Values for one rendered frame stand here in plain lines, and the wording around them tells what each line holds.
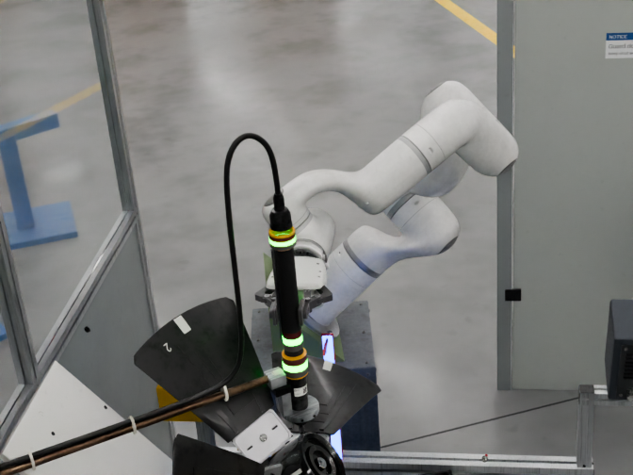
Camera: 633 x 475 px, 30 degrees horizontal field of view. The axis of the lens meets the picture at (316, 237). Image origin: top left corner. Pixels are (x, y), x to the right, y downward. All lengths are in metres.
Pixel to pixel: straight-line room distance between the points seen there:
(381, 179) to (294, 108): 4.50
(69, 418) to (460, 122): 0.89
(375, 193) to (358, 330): 0.79
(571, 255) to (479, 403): 0.63
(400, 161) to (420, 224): 0.51
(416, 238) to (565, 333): 1.52
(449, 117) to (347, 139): 4.02
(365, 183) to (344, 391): 0.41
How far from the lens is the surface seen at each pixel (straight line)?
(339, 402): 2.24
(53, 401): 2.09
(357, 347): 2.83
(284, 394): 2.03
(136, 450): 2.16
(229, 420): 2.04
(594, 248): 3.95
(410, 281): 4.89
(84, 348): 3.07
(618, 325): 2.35
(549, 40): 3.64
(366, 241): 2.72
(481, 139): 2.30
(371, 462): 2.60
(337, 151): 6.08
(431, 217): 2.68
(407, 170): 2.18
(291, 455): 2.01
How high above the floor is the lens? 2.52
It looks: 29 degrees down
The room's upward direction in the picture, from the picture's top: 5 degrees counter-clockwise
